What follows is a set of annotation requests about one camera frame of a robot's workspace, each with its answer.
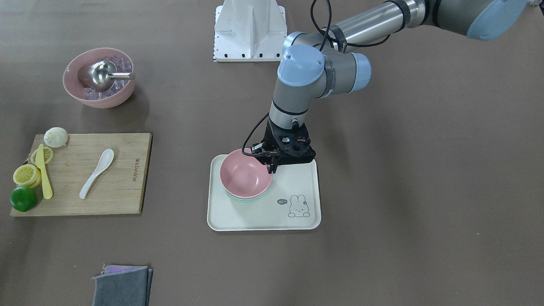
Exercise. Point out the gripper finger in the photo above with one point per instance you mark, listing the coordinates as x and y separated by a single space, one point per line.
272 165

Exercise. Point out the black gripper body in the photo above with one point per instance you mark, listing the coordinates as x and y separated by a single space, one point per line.
269 137

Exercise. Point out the small pink bowl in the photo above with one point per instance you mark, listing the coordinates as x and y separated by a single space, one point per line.
243 176

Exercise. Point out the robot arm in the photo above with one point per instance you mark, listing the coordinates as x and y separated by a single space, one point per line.
320 64

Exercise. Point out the green bowl stack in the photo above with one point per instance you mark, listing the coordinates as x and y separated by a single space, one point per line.
241 200

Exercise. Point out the white ceramic spoon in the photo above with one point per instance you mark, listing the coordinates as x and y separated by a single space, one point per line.
104 163

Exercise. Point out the large pink ice bowl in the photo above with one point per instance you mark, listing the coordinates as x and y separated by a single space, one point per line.
119 92

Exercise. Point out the cream serving tray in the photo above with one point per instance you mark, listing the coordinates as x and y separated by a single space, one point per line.
292 202

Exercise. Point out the bamboo cutting board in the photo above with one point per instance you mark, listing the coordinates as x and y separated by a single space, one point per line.
119 189

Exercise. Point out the metal ice scoop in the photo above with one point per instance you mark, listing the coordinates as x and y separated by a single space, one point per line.
101 75

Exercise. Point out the grey folded cloth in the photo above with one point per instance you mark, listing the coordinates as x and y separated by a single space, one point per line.
121 285

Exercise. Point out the lemon slice lower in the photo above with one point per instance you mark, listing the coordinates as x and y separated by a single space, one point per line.
48 155

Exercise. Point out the yellow plastic knife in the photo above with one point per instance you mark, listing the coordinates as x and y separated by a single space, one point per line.
40 164

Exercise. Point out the green lime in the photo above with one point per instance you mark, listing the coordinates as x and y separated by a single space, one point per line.
23 199

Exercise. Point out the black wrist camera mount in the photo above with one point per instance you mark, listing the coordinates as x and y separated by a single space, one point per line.
295 148

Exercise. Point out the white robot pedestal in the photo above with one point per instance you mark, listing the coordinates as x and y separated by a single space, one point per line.
249 31

